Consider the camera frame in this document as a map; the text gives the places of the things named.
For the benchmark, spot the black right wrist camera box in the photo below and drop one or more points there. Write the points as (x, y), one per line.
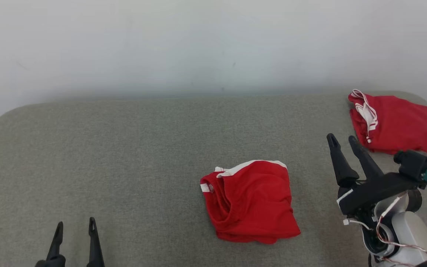
(415, 163)

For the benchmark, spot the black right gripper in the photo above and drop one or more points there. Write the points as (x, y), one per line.
(376, 189)

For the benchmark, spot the red shorts white side stripe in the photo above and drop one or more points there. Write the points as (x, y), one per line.
(258, 204)

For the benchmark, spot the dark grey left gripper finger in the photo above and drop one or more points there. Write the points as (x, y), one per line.
(56, 248)
(94, 244)

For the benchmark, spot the red garment stack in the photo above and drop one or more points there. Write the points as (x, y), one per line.
(402, 122)

